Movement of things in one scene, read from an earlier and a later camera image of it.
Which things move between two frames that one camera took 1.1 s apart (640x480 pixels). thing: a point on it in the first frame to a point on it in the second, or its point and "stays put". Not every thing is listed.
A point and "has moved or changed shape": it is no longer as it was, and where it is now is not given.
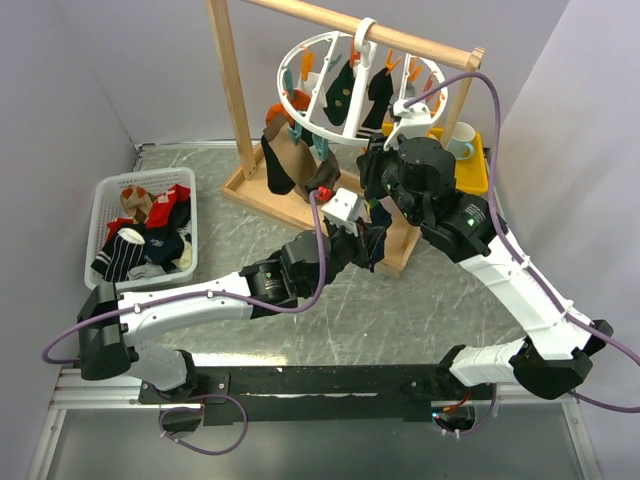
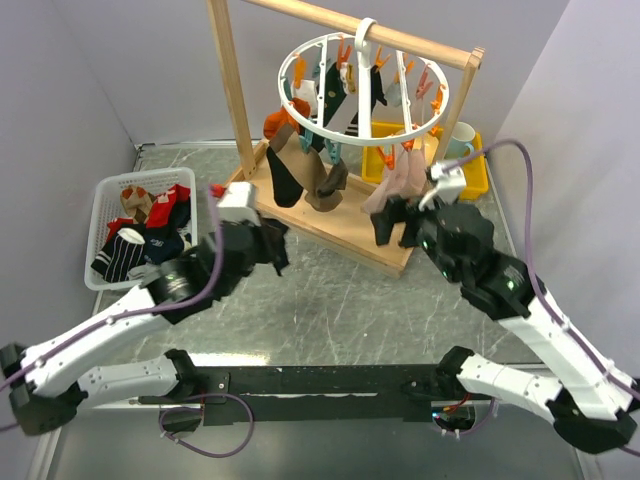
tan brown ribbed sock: [300, 164] has moved or changed shape
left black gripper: [364, 247] to [266, 235]
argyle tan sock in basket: [136, 201] stays put
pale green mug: [461, 142] stays put
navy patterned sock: [382, 218] has moved or changed shape
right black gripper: [369, 163] to [395, 212]
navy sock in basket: [161, 245] stays put
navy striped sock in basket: [122, 252] stays put
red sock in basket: [162, 206] stays put
